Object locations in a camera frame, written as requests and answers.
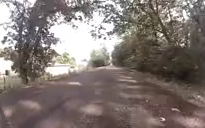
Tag distant green tree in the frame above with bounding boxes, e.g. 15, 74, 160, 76
89, 46, 111, 68

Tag grey asphalt road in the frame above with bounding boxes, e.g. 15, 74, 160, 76
0, 65, 205, 128

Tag white building with grey roof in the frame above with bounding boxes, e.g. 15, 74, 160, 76
0, 57, 15, 76

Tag grass verge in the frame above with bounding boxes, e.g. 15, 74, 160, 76
0, 71, 79, 95

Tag row of trees and bushes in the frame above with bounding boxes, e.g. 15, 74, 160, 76
101, 0, 205, 88

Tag large dark tree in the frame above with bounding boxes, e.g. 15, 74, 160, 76
0, 0, 101, 85

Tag leaf-strewn roadside verge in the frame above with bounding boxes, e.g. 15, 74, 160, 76
129, 68, 205, 108

